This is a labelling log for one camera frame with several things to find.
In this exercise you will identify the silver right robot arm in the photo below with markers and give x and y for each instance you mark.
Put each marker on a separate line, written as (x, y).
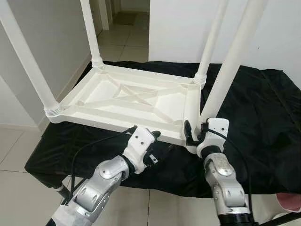
(225, 183)

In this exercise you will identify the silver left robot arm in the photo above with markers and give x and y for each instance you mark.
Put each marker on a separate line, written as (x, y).
(99, 183)

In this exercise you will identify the black table cloth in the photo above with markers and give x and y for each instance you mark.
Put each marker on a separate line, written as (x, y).
(268, 141)

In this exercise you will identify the black metal stand leg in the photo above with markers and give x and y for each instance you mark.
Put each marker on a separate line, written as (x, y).
(62, 191)

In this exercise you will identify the pink seat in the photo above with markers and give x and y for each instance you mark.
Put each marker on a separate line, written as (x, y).
(290, 201)

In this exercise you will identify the black metal bar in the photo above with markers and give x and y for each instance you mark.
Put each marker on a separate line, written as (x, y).
(282, 220)

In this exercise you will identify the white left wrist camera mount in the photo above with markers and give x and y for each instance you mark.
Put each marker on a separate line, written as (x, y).
(140, 143)

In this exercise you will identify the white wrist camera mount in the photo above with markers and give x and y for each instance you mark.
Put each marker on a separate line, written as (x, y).
(216, 134)
(140, 143)

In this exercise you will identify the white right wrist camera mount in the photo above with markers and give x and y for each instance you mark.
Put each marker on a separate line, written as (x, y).
(216, 134)

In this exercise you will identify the beige door frame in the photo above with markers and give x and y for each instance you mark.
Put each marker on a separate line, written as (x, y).
(106, 14)

